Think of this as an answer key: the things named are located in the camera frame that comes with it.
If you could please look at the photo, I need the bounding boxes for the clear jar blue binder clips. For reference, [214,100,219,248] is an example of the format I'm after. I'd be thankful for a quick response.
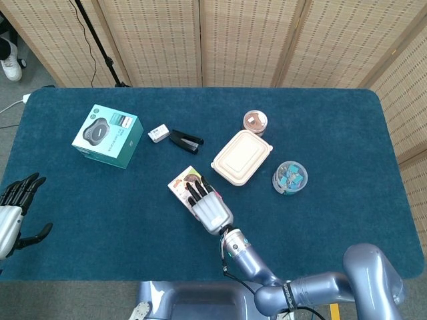
[272,161,308,195]

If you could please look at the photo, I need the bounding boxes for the clear jar brown contents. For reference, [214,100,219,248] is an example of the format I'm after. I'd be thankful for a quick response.
[242,111,269,136]

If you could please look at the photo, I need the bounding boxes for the blue table mat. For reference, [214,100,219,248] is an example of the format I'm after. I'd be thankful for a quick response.
[0,87,424,283]

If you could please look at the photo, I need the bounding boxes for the teal white product box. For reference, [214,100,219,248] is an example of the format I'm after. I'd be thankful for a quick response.
[71,103,145,170]

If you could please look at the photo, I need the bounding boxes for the black stapler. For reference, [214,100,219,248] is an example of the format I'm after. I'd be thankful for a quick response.
[167,129,205,156]

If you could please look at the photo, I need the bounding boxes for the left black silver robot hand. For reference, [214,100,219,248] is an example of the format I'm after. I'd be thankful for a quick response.
[0,172,54,261]

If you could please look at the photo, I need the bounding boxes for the black office chair base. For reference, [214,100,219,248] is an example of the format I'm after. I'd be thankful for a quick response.
[0,13,27,67]

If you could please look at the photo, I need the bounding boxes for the red snack box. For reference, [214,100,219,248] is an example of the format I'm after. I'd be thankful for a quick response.
[167,165,224,214]

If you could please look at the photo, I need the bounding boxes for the white sneaker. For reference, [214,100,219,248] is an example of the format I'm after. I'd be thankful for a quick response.
[0,38,23,82]

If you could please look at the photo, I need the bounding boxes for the white robot base bracket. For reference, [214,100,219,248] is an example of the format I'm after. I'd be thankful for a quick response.
[128,301,151,320]

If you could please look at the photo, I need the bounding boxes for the beige lidded lunch box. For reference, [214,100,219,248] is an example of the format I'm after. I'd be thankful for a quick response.
[210,129,274,187]

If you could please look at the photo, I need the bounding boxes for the black tripod stand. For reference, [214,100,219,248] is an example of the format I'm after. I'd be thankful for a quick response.
[73,0,133,88]

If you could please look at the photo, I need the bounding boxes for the white floor cable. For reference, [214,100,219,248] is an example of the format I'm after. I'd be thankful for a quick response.
[0,99,25,115]

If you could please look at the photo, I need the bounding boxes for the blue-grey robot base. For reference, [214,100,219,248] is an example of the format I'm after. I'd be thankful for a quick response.
[137,281,264,320]

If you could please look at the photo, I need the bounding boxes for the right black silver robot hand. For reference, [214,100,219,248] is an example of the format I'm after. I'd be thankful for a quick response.
[186,175,234,234]

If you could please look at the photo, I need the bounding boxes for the thin black tripod cable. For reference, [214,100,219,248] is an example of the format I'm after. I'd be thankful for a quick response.
[69,0,97,88]

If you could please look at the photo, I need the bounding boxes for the small white staple box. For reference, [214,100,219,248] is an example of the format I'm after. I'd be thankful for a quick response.
[147,123,171,143]

